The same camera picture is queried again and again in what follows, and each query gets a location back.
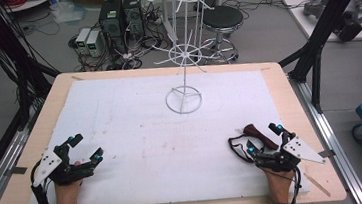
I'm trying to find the dark red pouch black strap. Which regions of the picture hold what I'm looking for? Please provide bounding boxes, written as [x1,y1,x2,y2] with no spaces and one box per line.
[226,121,282,166]

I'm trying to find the person's right hand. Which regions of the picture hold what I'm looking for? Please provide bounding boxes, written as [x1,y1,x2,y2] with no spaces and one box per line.
[261,164,299,204]

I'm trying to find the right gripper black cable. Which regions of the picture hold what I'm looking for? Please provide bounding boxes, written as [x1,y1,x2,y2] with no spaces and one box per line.
[287,165,305,204]

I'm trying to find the white wire hanging rack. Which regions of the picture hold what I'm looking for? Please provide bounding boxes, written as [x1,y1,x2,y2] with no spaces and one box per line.
[146,0,240,118]

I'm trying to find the white table mat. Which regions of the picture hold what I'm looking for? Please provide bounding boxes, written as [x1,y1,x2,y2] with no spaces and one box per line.
[14,59,311,204]

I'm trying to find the white floor board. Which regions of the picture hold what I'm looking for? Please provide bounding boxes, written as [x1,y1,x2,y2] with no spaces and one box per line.
[282,0,362,50]

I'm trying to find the black round stool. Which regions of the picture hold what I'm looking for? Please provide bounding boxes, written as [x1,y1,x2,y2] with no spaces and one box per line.
[197,3,249,66]

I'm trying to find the white power supply box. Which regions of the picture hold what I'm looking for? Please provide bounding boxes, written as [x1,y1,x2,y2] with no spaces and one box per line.
[73,26,95,57]
[84,29,105,59]

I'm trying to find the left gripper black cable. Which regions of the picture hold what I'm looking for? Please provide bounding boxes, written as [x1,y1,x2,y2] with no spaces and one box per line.
[27,159,54,204]

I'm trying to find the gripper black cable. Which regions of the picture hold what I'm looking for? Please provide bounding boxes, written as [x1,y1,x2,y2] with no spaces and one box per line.
[287,165,305,204]
[27,159,54,204]

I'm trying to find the clear plastic bag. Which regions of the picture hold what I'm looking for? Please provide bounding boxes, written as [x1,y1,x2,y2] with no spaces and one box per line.
[50,0,89,25]

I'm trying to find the white round table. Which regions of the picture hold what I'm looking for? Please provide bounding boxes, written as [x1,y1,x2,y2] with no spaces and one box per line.
[0,0,58,14]

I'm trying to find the aluminium rail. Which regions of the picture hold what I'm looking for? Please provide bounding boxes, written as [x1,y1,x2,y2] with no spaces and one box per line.
[288,67,362,204]
[0,105,46,204]

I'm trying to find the person's left hand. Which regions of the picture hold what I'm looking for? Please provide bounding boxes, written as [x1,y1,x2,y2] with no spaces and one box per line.
[47,160,86,204]

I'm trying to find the grey and black machine part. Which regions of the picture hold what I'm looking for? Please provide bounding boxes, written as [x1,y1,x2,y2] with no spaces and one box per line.
[331,0,362,43]

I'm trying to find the grey tape piece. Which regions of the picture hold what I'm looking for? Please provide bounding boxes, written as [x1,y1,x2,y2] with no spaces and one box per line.
[316,148,336,160]
[2,164,29,177]

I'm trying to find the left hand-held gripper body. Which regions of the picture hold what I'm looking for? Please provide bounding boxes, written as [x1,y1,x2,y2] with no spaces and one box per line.
[28,140,97,190]

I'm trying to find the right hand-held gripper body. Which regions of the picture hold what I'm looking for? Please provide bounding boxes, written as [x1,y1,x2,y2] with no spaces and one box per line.
[252,134,327,176]

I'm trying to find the black computer tower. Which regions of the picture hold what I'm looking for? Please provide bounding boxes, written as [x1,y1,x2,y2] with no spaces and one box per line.
[121,0,147,40]
[96,0,129,56]

